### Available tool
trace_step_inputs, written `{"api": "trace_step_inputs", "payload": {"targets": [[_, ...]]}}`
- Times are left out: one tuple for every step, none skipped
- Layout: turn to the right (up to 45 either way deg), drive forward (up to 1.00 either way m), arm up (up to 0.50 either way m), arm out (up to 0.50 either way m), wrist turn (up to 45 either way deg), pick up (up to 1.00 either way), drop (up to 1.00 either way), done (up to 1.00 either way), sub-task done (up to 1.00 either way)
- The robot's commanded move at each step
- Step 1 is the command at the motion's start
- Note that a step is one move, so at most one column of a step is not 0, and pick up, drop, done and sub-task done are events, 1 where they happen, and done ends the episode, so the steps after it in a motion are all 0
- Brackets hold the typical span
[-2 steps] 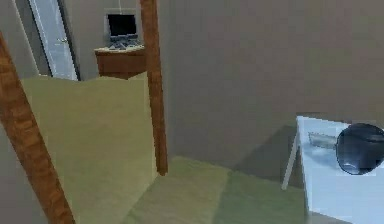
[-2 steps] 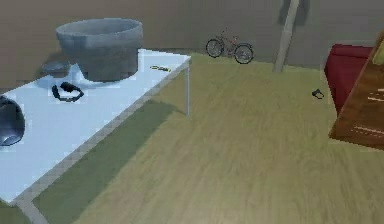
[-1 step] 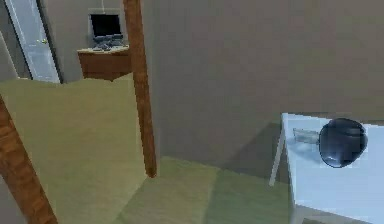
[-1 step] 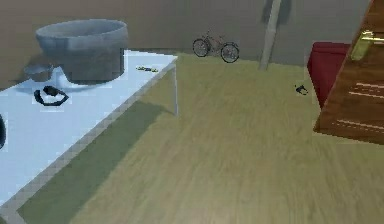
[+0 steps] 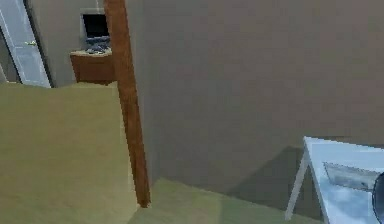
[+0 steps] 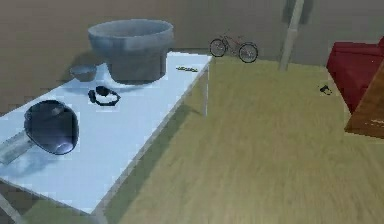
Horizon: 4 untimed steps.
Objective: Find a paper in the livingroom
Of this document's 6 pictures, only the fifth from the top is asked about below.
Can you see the white table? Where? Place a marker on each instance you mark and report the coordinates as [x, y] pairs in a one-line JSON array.
[[343, 186]]

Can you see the brown wooden door frame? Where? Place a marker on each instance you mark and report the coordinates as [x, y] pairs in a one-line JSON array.
[[128, 100]]

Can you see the grey laptop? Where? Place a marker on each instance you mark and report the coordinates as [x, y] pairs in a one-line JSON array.
[[96, 31]]

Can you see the brown wooden desk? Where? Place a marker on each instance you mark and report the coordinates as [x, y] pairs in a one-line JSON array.
[[93, 68]]

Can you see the dark round object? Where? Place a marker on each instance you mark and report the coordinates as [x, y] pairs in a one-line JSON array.
[[379, 198]]

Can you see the white room door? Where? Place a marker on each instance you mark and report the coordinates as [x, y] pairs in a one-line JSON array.
[[23, 43]]

